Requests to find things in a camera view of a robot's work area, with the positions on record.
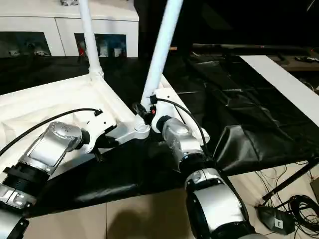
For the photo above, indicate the white plastic table leg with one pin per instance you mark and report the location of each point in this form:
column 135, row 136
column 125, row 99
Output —
column 180, row 113
column 174, row 90
column 89, row 37
column 162, row 49

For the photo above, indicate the white plastic table top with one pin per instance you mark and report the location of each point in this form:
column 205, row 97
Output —
column 49, row 99

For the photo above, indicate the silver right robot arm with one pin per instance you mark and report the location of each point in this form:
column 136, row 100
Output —
column 211, row 194

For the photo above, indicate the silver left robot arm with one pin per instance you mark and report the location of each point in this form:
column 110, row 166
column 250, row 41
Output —
column 49, row 149

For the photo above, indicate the white patterned figure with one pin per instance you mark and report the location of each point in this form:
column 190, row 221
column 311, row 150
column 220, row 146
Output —
column 103, row 51

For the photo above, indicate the red white bottle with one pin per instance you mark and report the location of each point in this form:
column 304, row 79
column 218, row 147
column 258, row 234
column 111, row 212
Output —
column 81, row 49

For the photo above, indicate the black table mat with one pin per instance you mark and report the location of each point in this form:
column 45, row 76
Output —
column 236, row 112

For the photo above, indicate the white glass-door cabinet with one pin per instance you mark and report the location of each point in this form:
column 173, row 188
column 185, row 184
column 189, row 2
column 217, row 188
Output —
column 62, row 25

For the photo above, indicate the black fabric covered furniture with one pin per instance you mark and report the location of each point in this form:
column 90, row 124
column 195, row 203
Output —
column 224, row 22

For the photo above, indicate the long black pole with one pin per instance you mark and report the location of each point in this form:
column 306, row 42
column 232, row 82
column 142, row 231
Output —
column 249, row 47

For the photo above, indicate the black shiny bundle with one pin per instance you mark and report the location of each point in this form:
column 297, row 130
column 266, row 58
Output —
column 68, row 2

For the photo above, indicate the white flat board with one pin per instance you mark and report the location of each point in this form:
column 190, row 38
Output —
column 286, row 82

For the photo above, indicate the black tripod leg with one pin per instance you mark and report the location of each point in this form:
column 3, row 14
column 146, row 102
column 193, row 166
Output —
column 291, row 178

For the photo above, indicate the black flat gadget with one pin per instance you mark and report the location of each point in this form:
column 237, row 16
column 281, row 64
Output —
column 306, row 59

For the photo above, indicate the grey metal floor box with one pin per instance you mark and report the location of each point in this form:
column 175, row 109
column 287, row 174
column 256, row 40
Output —
column 315, row 186

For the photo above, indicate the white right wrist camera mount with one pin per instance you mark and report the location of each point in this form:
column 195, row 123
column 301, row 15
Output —
column 163, row 102

